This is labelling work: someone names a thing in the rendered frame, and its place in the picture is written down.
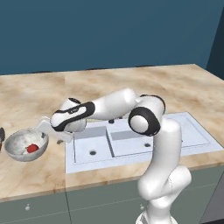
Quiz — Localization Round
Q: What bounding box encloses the grey metal bowl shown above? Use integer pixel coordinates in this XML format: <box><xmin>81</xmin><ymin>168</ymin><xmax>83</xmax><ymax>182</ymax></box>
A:
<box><xmin>3</xmin><ymin>128</ymin><xmax>50</xmax><ymax>163</ymax></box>

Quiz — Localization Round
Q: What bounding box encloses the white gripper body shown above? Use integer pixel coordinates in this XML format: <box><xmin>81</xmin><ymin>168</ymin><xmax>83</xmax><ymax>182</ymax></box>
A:
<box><xmin>36</xmin><ymin>115</ymin><xmax>74</xmax><ymax>144</ymax></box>

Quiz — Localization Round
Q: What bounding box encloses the dark grey appliance panel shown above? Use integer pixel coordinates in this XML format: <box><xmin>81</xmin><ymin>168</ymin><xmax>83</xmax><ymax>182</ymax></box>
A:
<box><xmin>200</xmin><ymin>183</ymin><xmax>224</xmax><ymax>224</ymax></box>

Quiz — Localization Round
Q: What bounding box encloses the grey-green drawer front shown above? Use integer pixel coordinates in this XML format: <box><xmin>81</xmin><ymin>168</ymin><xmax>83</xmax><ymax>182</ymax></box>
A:
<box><xmin>0</xmin><ymin>190</ymin><xmax>70</xmax><ymax>224</ymax></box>
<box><xmin>65</xmin><ymin>164</ymin><xmax>224</xmax><ymax>224</ymax></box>

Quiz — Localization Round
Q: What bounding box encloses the red bell pepper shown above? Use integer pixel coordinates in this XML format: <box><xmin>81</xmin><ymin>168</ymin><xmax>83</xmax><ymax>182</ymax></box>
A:
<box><xmin>25</xmin><ymin>143</ymin><xmax>40</xmax><ymax>155</ymax></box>

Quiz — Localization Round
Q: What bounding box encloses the pale grey double sink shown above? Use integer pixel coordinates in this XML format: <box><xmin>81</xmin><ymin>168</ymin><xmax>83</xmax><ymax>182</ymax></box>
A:
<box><xmin>64</xmin><ymin>111</ymin><xmax>224</xmax><ymax>175</ymax></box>

